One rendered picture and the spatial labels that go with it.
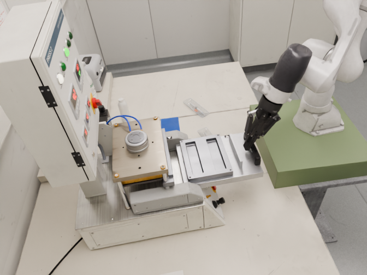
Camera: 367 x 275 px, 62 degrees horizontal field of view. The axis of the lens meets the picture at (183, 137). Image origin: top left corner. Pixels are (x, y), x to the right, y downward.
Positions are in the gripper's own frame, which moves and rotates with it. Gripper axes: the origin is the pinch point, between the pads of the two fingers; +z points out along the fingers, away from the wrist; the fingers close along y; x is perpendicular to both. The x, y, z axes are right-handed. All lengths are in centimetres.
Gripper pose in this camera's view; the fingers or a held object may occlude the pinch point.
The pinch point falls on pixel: (249, 141)
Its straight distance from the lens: 118.7
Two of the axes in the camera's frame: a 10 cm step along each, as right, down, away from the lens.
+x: -1.8, -6.8, 7.1
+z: -2.6, 7.3, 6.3
